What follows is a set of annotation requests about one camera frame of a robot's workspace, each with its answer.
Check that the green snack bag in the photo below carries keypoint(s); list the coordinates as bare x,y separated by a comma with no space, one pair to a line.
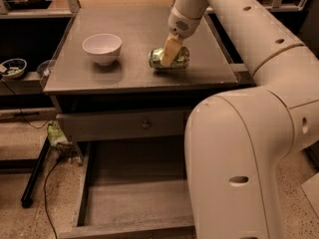
57,138

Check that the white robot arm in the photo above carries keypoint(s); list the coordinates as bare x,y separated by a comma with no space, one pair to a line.
234,140

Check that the round metal drawer knob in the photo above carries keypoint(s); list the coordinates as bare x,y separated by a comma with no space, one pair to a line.
146,124

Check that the grey left low shelf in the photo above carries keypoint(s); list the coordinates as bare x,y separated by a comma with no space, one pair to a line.
28,84

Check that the grey side shelf beam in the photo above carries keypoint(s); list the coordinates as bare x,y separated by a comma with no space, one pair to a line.
242,74

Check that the open grey middle drawer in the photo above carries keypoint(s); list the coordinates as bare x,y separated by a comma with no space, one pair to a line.
134,189

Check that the grey wooden drawer cabinet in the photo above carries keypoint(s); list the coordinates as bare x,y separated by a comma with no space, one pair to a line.
78,85

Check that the clear plastic cup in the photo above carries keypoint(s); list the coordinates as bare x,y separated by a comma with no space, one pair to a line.
45,68

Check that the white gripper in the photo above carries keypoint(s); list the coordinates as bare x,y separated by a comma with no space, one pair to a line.
181,25

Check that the green soda can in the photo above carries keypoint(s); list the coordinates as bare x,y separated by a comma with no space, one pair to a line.
181,60

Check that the closed grey top drawer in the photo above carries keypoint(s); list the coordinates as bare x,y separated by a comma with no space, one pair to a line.
123,124

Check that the blue patterned small bowl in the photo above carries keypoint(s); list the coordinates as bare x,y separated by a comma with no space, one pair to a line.
13,68

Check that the white ceramic bowl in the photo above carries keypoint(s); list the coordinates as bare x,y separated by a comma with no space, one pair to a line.
103,49

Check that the black metal leg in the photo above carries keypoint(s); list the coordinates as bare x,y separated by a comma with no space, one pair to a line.
26,199

